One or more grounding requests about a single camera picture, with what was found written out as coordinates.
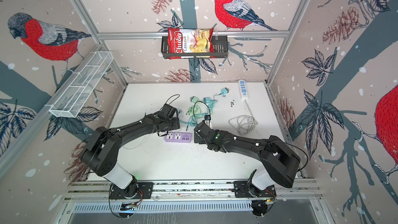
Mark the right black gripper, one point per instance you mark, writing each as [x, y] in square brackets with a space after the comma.
[199, 140]

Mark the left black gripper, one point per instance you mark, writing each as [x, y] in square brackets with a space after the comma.
[177, 123]

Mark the purple power strip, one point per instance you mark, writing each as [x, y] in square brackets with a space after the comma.
[178, 137]

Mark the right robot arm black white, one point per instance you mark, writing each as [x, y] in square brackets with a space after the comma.
[280, 161]

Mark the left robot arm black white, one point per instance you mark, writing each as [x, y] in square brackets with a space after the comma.
[100, 154]

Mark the light green charger adapter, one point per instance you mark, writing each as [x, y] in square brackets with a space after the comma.
[194, 99]

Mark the teal charger adapter far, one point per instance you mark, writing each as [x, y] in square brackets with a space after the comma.
[224, 91]

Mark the white power strip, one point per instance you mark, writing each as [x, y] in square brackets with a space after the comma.
[243, 90]

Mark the red cassava chips bag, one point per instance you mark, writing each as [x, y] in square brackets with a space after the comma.
[186, 41]

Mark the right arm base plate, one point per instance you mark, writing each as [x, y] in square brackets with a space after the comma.
[244, 189]

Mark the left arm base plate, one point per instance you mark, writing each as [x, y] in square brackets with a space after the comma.
[137, 191]

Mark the black wall basket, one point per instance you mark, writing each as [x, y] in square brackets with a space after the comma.
[217, 47]

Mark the white wire mesh shelf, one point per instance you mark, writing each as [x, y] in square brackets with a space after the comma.
[74, 97]

